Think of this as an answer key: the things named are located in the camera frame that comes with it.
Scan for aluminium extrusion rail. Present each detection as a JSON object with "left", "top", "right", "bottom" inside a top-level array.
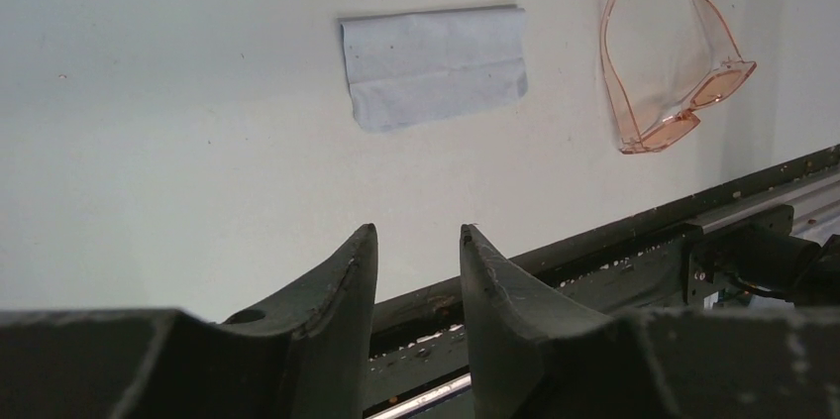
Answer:
[{"left": 687, "top": 171, "right": 839, "bottom": 234}]

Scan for orange tinted sunglasses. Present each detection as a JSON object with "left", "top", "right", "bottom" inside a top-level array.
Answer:
[{"left": 597, "top": 0, "right": 757, "bottom": 155}]

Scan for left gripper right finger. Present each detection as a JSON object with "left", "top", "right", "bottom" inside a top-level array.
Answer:
[{"left": 460, "top": 225, "right": 839, "bottom": 418}]

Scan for light blue cleaning cloth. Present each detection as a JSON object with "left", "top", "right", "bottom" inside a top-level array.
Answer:
[{"left": 341, "top": 5, "right": 528, "bottom": 133}]

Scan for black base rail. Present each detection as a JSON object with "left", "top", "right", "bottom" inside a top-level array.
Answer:
[{"left": 363, "top": 146, "right": 839, "bottom": 418}]

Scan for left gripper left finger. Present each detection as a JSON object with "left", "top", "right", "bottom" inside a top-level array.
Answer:
[{"left": 1, "top": 224, "right": 378, "bottom": 418}]

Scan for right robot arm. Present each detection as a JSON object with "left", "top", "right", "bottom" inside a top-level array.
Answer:
[{"left": 688, "top": 224, "right": 839, "bottom": 307}]

